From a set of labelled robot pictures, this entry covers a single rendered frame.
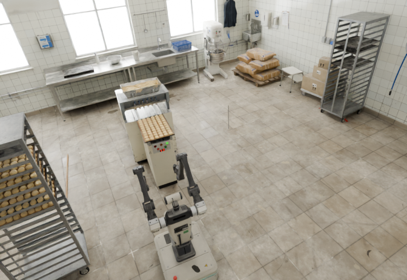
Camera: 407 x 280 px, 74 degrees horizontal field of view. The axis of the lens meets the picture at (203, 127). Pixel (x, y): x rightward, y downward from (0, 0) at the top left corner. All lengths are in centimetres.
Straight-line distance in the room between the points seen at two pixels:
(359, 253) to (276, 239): 88
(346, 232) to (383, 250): 37
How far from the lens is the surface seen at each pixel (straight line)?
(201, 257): 307
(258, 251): 342
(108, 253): 366
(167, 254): 314
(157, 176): 391
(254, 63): 677
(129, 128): 418
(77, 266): 353
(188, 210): 257
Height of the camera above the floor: 289
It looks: 33 degrees down
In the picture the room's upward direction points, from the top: 5 degrees counter-clockwise
